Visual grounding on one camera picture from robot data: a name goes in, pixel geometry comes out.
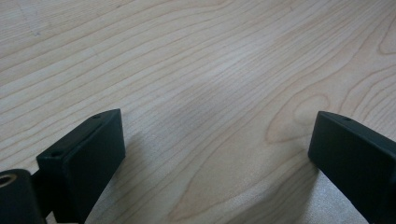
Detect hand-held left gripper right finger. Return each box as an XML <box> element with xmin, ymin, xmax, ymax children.
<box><xmin>307</xmin><ymin>110</ymin><xmax>396</xmax><ymax>224</ymax></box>

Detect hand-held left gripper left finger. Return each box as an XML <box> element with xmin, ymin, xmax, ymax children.
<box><xmin>35</xmin><ymin>108</ymin><xmax>127</xmax><ymax>224</ymax></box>

